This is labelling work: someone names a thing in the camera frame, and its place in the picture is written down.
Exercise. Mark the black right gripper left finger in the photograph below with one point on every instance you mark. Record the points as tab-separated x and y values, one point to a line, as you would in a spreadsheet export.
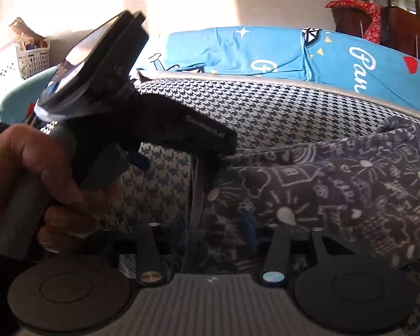
153	250

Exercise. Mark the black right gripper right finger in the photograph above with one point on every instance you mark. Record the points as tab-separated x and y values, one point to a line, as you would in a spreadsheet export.
278	244

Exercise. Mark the grey patterned fleece garment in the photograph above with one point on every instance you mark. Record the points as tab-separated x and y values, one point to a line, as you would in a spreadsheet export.
364	189

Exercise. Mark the person's left hand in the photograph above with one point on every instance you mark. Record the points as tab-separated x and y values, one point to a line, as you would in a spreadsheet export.
75	213

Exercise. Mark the red floral cloth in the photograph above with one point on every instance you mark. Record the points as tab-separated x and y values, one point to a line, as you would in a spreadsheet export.
373	10

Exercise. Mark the blue cartoon print pillow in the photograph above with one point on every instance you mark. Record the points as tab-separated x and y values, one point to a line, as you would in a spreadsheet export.
311	55

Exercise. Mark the houndstooth sofa cushion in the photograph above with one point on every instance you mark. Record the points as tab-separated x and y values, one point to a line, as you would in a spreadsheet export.
264	115

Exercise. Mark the dark wooden chair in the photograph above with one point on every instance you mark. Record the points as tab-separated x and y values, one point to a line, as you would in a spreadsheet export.
400	30
351	21

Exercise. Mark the white laundry basket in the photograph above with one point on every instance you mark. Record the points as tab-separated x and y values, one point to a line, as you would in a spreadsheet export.
23	53

